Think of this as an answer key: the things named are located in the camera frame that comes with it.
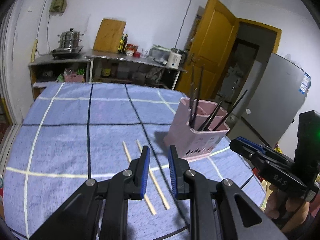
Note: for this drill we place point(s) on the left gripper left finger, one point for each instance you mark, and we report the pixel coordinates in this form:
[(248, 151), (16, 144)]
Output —
[(97, 209)]

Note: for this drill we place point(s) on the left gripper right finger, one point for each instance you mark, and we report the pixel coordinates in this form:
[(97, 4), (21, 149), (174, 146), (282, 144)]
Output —
[(218, 209)]

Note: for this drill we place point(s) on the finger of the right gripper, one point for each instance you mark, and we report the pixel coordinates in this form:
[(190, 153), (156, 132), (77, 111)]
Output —
[(255, 159), (244, 146)]

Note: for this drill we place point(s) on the beige wooden chopstick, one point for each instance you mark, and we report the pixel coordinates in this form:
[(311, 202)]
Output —
[(140, 169), (160, 193)]

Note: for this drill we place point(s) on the steel kitchen shelf table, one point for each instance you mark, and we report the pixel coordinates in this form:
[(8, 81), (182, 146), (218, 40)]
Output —
[(135, 64)]

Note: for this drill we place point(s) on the right hand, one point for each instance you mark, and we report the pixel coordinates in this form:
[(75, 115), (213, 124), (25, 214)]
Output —
[(298, 207)]

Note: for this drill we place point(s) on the pink plastic utensil holder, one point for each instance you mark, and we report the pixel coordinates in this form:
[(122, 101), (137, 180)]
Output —
[(191, 143)]

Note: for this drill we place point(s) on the grey refrigerator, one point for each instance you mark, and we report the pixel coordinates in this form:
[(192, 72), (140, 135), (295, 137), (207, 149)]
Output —
[(271, 110)]

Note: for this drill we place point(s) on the blue checked tablecloth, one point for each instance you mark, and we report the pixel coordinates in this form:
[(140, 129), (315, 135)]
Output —
[(75, 131)]

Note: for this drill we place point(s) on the yellow wooden door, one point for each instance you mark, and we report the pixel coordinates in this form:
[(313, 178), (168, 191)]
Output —
[(209, 51)]

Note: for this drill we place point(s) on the white electric kettle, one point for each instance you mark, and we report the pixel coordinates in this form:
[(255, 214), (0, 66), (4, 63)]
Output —
[(176, 57)]

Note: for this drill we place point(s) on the clear plastic container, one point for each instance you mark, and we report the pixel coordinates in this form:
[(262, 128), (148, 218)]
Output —
[(159, 54)]

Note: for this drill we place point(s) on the low steel shelf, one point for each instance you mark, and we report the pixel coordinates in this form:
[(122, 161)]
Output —
[(46, 70)]

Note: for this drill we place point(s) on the red lidded jar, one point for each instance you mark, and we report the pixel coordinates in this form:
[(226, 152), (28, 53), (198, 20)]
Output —
[(131, 49)]

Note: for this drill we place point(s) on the dark oil bottle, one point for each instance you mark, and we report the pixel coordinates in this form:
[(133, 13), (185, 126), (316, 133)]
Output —
[(122, 43)]

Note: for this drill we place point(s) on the induction cooker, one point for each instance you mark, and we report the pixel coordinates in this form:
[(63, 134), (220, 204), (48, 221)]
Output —
[(63, 53)]

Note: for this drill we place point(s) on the stainless steel steamer pot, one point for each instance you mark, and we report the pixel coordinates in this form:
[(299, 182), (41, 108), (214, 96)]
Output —
[(70, 39)]

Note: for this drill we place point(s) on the wooden cutting board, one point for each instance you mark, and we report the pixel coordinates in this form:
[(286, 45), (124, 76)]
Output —
[(109, 35)]

